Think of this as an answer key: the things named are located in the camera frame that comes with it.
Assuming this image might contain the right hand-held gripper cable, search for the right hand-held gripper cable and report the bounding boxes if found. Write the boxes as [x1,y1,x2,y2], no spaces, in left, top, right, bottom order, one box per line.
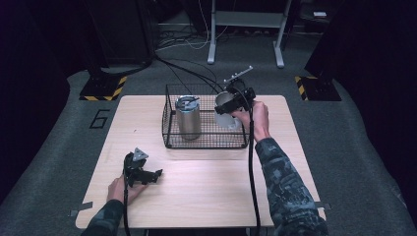
[246,97,263,236]

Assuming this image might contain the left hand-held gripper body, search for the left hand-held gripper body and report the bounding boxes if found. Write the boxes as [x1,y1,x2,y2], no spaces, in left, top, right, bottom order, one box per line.
[123,147,149,189]

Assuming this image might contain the silver metal mug with handle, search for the silver metal mug with handle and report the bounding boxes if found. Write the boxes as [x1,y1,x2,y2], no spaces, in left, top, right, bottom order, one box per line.
[213,90,244,131]

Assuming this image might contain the black yellow striped stand base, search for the black yellow striped stand base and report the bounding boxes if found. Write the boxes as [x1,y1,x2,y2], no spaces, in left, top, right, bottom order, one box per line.
[294,75,342,102]
[79,75,128,102]

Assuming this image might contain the black cabinet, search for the black cabinet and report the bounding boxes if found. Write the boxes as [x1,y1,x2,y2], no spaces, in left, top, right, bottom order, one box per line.
[83,0,155,67]

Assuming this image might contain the black floor cables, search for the black floor cables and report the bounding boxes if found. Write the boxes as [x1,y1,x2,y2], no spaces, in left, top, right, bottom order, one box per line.
[152,53,230,96]

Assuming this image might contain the person's left hand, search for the person's left hand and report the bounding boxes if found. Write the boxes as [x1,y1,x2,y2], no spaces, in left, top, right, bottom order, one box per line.
[106,176,149,207]

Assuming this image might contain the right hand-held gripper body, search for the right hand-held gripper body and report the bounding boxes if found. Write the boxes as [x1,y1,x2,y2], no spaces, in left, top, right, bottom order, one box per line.
[223,65,257,112]

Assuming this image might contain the white floor cables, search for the white floor cables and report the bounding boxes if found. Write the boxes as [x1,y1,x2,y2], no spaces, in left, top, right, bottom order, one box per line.
[155,0,230,52]

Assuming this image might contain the steel tumbler with lid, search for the steel tumbler with lid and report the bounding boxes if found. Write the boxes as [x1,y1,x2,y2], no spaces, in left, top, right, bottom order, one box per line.
[174,94,202,142]

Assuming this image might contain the black wire basket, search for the black wire basket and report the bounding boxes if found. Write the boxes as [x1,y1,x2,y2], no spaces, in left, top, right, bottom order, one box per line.
[161,83,253,150]

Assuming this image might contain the dark curtain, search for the dark curtain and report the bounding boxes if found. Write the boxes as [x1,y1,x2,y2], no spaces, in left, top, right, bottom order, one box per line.
[304,0,417,214]
[0,0,72,205]

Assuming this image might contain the hand-held gripper cable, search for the hand-held gripper cable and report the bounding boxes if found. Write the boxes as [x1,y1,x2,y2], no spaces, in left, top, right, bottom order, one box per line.
[246,97,263,236]
[122,156,132,236]

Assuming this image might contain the white metal desk frame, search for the white metal desk frame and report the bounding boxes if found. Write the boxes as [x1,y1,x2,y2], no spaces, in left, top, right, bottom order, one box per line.
[207,0,293,69]

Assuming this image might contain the person's right hand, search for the person's right hand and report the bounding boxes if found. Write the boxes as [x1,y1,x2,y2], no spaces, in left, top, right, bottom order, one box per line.
[230,100,270,143]

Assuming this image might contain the left hand-held gripper cable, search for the left hand-held gripper cable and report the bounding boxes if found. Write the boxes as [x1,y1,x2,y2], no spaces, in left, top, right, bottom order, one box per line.
[122,156,132,236]

